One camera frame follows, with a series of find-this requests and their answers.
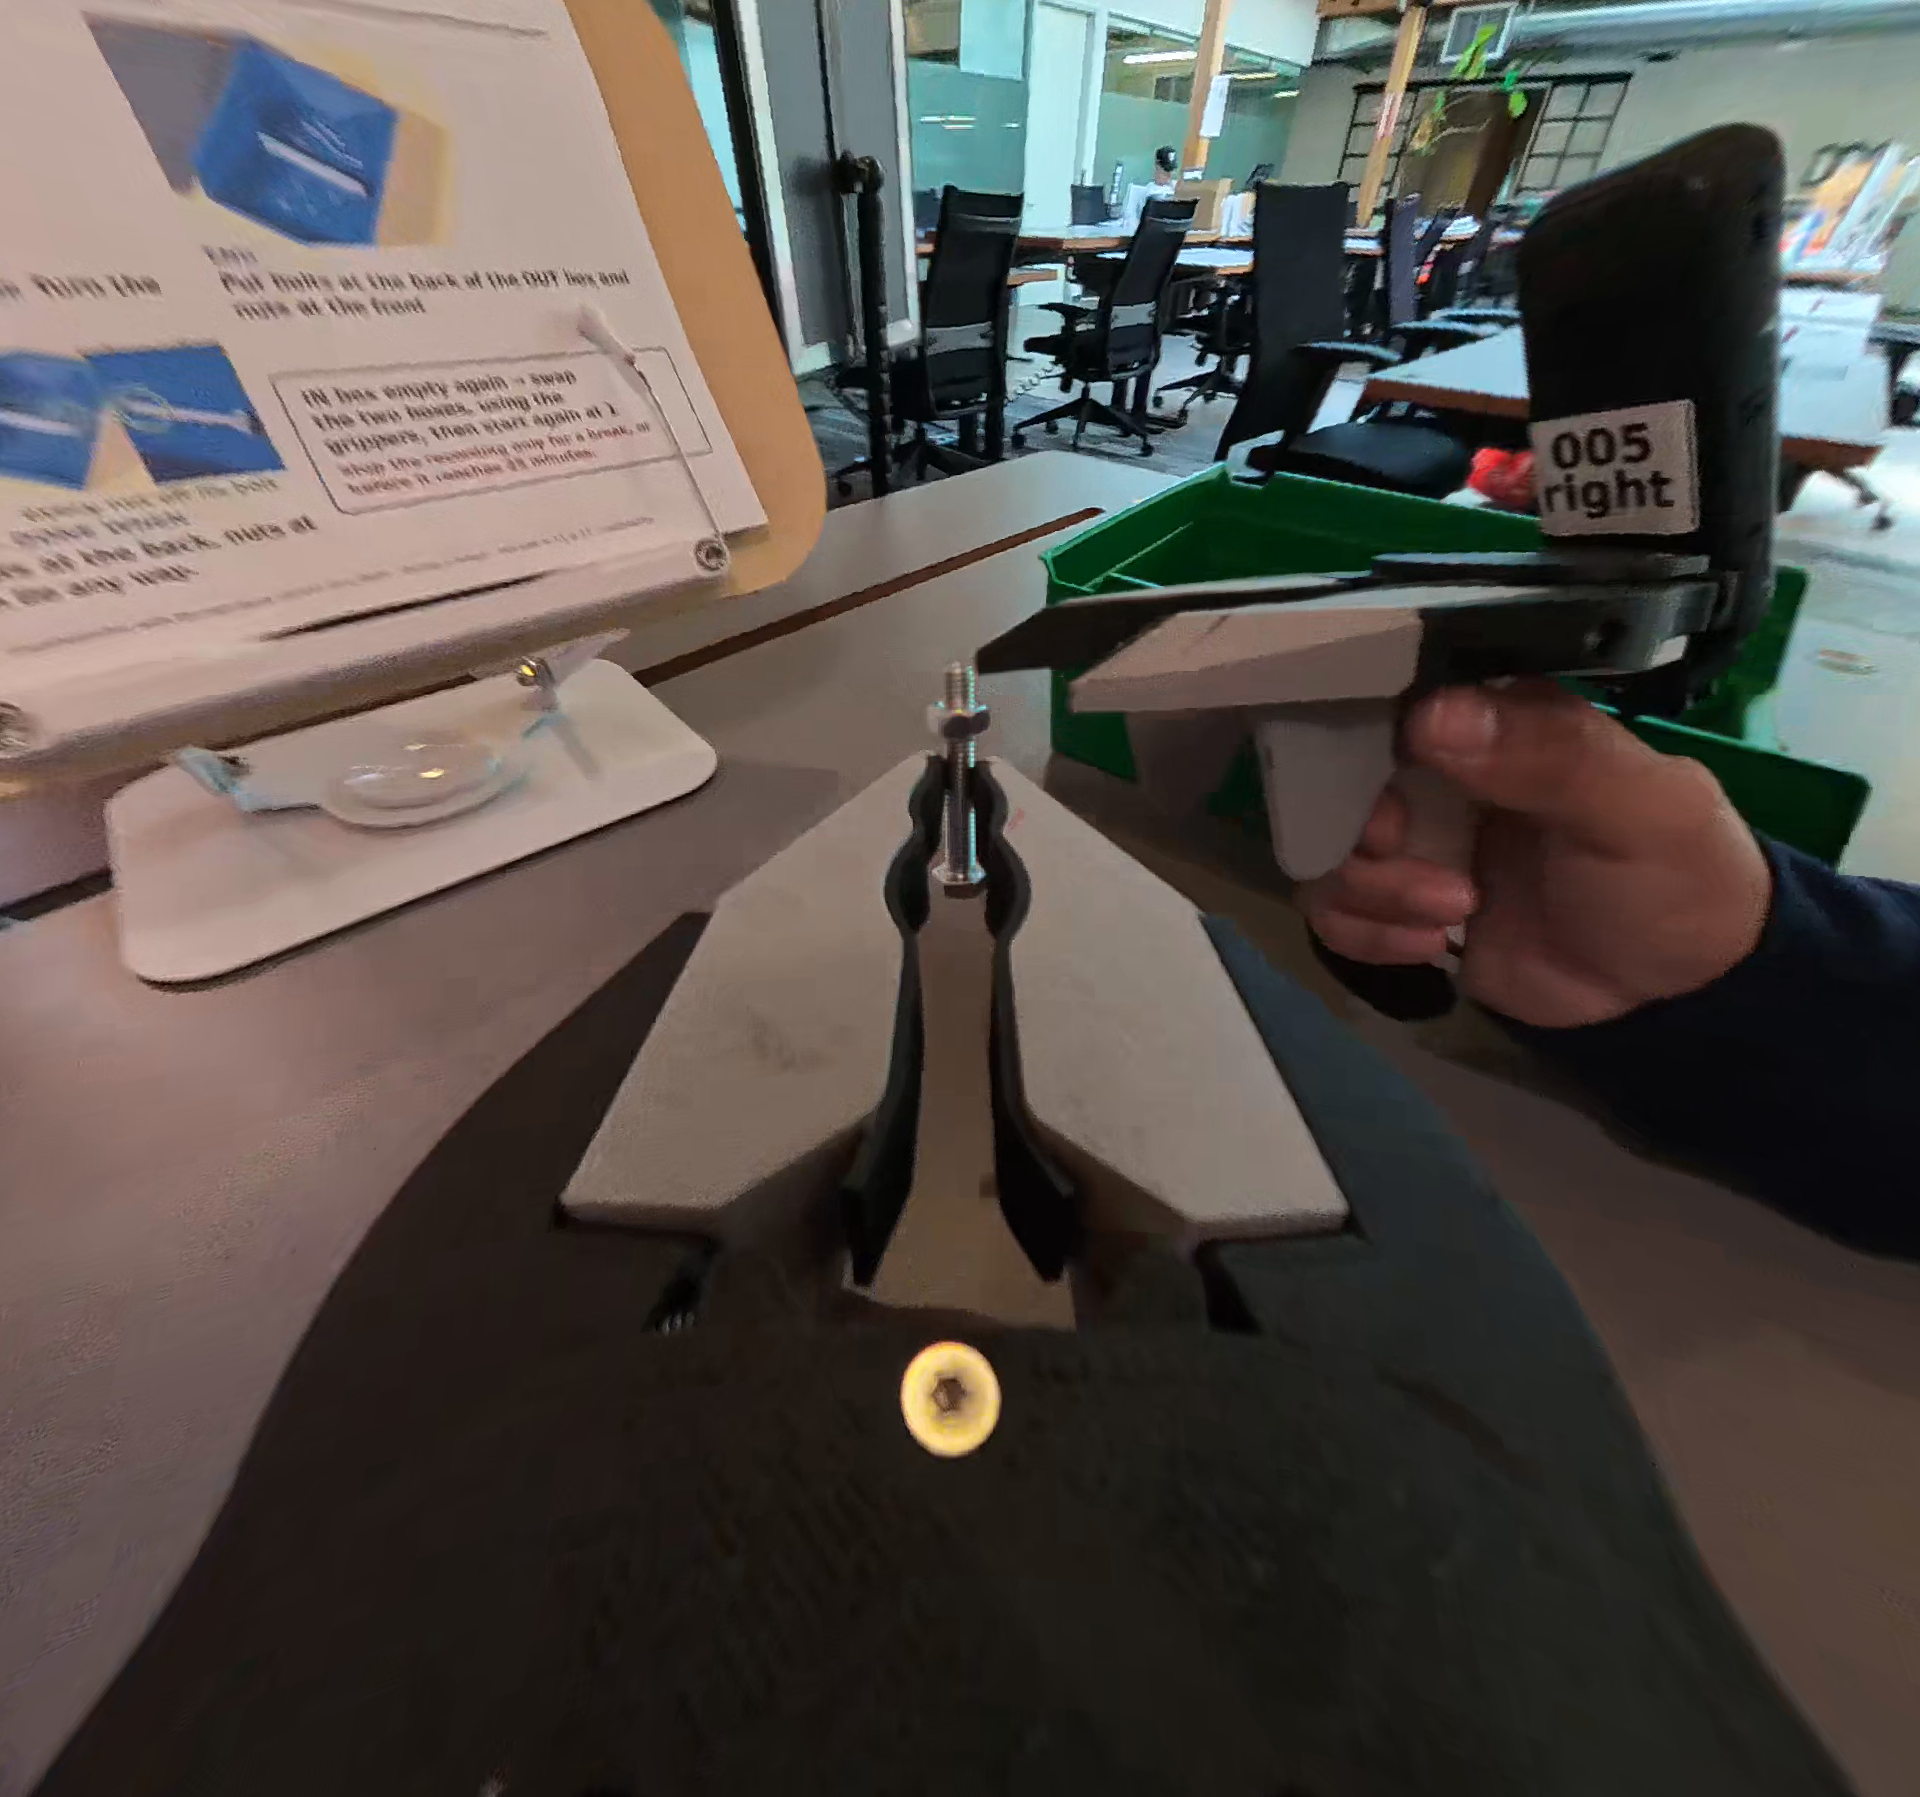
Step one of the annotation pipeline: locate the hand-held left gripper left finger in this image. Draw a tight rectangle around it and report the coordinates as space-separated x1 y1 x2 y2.
558 754 943 1288

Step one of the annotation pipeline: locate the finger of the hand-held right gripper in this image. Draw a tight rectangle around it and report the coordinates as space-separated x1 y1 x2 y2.
1065 603 1430 718
975 569 1387 677

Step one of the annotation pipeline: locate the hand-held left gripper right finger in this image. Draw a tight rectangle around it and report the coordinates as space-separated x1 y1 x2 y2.
975 759 1350 1286

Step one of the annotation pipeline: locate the green plastic bin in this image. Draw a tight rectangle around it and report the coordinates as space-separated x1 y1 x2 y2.
1042 461 1873 871

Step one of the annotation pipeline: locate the silver bolt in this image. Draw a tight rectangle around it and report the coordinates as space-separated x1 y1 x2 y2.
927 666 990 898

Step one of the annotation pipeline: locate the person's right hand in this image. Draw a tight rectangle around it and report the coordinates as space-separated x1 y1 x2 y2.
1295 677 1776 1031

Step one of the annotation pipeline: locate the wooden-edged office table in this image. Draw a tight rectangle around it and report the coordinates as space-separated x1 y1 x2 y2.
1358 319 1891 479

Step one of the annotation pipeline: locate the cluster of distant office chairs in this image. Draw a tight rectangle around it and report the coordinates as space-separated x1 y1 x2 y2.
1350 192 1523 351

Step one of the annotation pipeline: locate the hanging green plant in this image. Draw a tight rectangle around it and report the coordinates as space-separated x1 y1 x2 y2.
1409 24 1547 156

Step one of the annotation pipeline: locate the black office chair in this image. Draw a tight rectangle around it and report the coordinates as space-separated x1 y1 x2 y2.
886 188 1028 470
1010 196 1200 458
1213 182 1479 494

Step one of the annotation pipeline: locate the white sign stand base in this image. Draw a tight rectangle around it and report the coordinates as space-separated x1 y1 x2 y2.
105 658 717 986

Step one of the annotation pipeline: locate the wooden instruction sign board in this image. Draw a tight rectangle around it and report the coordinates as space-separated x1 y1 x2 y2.
0 0 828 779

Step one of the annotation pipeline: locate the grey panel on black stand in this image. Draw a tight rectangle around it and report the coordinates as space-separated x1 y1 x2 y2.
706 0 918 494

